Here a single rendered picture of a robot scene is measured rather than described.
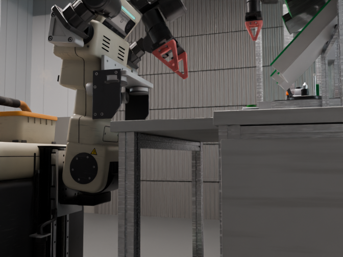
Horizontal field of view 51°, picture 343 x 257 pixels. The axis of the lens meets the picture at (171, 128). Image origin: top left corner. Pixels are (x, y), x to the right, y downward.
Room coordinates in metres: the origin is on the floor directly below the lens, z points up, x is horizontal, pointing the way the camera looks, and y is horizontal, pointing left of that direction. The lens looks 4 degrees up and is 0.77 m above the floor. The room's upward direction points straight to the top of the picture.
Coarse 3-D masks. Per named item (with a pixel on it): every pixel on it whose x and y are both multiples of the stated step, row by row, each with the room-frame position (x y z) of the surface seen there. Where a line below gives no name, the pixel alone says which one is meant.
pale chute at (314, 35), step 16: (336, 0) 0.91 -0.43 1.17; (320, 16) 0.93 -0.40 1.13; (336, 16) 0.91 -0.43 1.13; (304, 32) 0.94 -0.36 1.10; (320, 32) 0.93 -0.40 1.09; (288, 48) 0.96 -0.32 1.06; (304, 48) 0.94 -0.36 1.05; (320, 48) 1.04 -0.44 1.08; (272, 64) 0.98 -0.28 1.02; (288, 64) 0.96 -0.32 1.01; (304, 64) 1.05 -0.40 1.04; (288, 80) 1.07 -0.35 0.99
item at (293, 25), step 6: (318, 6) 1.09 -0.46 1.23; (288, 12) 1.10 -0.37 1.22; (306, 12) 1.10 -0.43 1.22; (312, 12) 1.12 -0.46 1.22; (282, 18) 1.11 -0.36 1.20; (288, 18) 1.10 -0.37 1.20; (294, 18) 1.11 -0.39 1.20; (300, 18) 1.13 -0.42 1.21; (306, 18) 1.15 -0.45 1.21; (288, 24) 1.14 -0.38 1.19; (294, 24) 1.16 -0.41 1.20; (300, 24) 1.18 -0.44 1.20; (288, 30) 1.18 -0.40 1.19; (294, 30) 1.20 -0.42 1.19
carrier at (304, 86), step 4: (304, 84) 1.40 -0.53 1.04; (316, 84) 1.38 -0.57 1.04; (304, 88) 1.40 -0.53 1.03; (316, 88) 1.37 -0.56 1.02; (304, 92) 1.39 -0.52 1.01; (308, 92) 1.40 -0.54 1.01; (316, 92) 1.38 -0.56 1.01; (292, 96) 1.41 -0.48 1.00; (296, 96) 1.36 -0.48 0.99; (300, 96) 1.35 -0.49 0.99; (304, 96) 1.34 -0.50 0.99; (308, 96) 1.34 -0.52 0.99; (312, 96) 1.34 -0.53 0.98; (316, 96) 1.34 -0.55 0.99; (320, 96) 1.34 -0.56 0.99; (276, 100) 1.32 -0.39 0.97; (280, 100) 1.31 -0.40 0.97
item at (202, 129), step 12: (132, 120) 0.93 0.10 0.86; (144, 120) 0.92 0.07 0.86; (156, 120) 0.91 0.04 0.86; (168, 120) 0.90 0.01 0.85; (180, 120) 0.89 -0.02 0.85; (192, 120) 0.88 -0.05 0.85; (204, 120) 0.88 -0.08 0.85; (144, 132) 0.98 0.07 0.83; (156, 132) 0.98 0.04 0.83; (168, 132) 0.98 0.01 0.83; (180, 132) 0.98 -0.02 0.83; (192, 132) 0.99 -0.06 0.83; (204, 132) 0.99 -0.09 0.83; (216, 132) 0.99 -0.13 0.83
